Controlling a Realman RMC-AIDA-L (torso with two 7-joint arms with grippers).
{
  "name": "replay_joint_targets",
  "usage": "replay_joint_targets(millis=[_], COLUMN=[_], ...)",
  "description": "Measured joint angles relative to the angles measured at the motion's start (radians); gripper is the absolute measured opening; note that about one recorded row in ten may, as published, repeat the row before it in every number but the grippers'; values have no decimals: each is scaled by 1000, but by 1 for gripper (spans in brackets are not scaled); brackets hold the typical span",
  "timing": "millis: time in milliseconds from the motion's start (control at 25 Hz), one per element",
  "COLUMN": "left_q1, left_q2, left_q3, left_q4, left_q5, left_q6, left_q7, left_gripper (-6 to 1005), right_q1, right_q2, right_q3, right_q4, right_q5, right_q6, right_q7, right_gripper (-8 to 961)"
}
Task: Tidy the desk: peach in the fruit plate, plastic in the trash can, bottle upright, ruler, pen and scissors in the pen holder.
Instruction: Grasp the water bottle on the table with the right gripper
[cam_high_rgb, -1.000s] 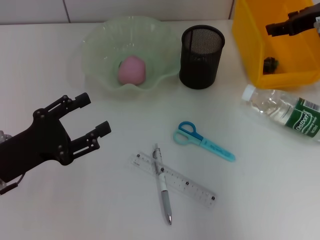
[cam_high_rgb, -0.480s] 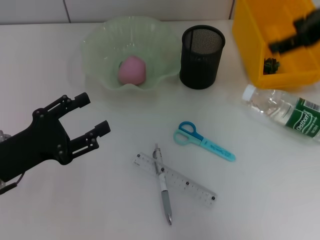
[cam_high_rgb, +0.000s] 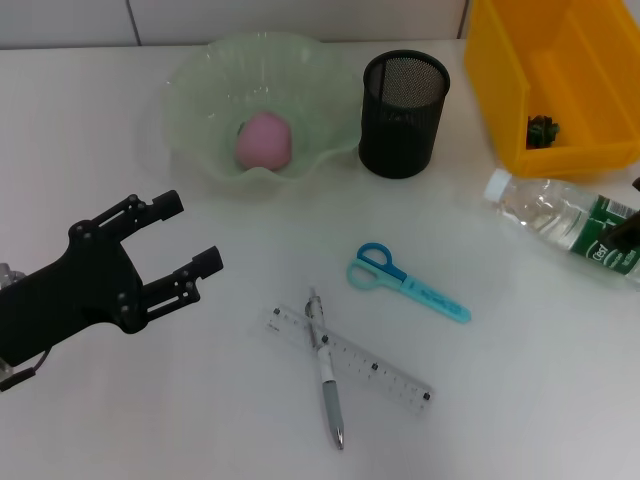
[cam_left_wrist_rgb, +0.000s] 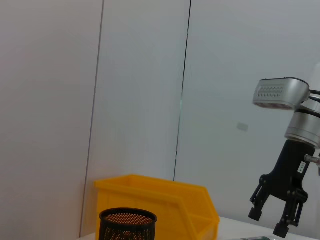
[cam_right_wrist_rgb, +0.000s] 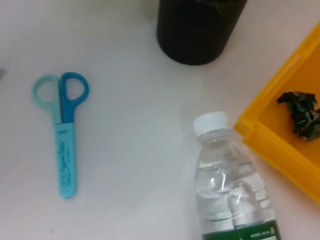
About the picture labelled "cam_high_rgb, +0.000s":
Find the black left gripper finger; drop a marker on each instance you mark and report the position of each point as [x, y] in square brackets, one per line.
[185, 280]
[150, 207]

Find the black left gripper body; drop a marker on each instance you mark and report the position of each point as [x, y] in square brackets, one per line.
[85, 290]

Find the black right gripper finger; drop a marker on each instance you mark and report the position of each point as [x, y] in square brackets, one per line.
[627, 232]
[636, 184]

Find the clear water bottle green label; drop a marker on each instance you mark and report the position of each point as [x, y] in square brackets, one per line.
[540, 205]

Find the green plastic wrapper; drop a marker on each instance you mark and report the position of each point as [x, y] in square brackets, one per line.
[542, 131]

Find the pink peach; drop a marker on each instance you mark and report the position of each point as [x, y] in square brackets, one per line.
[265, 142]

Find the grey white ballpoint pen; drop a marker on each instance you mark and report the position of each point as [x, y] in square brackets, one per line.
[330, 395]

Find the blue scissors with teal sheath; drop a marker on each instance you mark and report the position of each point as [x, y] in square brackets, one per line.
[435, 300]

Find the green glass fruit bowl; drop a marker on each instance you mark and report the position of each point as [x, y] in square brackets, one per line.
[210, 100]

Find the clear plastic ruler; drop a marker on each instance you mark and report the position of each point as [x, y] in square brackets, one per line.
[370, 370]

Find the black mesh pen holder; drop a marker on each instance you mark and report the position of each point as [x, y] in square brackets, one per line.
[395, 145]

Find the yellow plastic storage bin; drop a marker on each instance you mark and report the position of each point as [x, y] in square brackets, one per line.
[500, 90]

